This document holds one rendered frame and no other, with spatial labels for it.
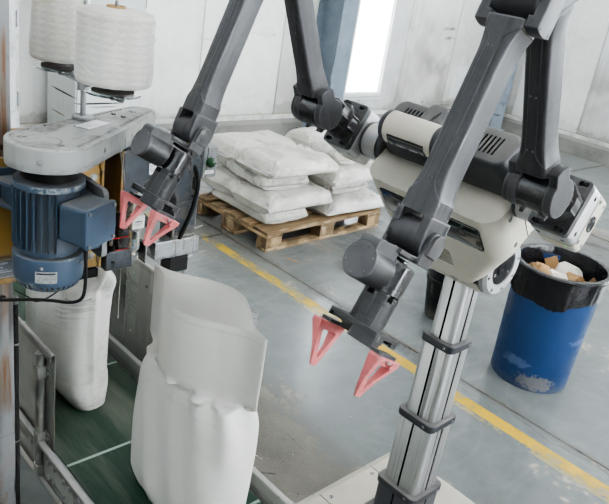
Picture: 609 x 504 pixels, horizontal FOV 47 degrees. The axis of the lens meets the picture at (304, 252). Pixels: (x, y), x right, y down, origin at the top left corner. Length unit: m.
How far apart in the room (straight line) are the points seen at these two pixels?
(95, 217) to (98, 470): 0.94
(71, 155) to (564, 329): 2.68
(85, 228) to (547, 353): 2.66
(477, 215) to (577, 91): 8.42
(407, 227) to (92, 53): 0.79
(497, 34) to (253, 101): 6.35
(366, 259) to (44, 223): 0.80
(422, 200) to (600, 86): 8.79
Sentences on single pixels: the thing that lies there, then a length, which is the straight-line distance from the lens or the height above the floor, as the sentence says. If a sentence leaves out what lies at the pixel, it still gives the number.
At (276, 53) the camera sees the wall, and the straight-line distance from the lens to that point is 7.43.
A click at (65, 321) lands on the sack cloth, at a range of 2.29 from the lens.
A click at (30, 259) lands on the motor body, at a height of 1.17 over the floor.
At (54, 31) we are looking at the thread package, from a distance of 1.76.
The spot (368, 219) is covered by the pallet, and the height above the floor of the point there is 0.08.
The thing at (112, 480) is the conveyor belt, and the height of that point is 0.38.
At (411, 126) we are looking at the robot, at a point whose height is 1.56.
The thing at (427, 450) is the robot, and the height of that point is 0.61.
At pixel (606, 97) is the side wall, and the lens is 9.76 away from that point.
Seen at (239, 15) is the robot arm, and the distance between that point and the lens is 1.47.
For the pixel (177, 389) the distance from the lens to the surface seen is 1.81.
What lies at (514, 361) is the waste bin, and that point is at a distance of 3.72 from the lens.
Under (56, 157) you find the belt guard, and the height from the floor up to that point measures 1.40.
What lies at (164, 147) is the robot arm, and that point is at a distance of 1.43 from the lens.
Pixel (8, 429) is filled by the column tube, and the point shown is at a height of 0.55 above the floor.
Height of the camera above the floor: 1.84
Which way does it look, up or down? 23 degrees down
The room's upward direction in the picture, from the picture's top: 9 degrees clockwise
